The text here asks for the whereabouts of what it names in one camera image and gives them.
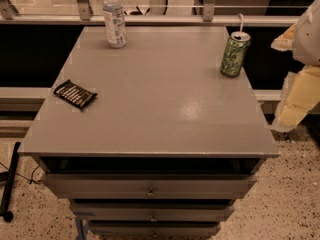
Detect black floor cable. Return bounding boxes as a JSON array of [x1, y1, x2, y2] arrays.
[[0, 161, 43, 185]]

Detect bottom grey drawer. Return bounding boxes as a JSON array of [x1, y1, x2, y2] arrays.
[[89, 221, 220, 237]]

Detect white cable loop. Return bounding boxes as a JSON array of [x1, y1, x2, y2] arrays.
[[236, 12, 245, 33]]

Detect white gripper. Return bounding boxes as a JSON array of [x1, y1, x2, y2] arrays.
[[271, 0, 320, 133]]

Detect black stand leg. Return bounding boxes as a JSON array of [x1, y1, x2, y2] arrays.
[[0, 142, 21, 223]]

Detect green soda can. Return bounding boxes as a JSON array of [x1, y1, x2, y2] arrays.
[[220, 31, 251, 77]]

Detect clear plastic water bottle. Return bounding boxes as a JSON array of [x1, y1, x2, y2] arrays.
[[102, 0, 127, 48]]

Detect black snack packet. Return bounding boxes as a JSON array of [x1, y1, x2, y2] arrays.
[[54, 79, 97, 110]]

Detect middle grey drawer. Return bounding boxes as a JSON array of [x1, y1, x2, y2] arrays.
[[70, 203, 234, 222]]

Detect grey drawer cabinet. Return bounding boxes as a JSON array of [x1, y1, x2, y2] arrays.
[[18, 25, 281, 240]]

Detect metal railing frame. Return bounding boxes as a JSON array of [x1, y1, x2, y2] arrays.
[[0, 0, 314, 26]]

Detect top grey drawer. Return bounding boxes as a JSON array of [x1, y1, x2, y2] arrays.
[[42, 174, 256, 200]]

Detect grey drawer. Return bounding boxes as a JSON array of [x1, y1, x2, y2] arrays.
[[89, 221, 220, 237], [42, 174, 256, 200], [70, 203, 234, 222]]

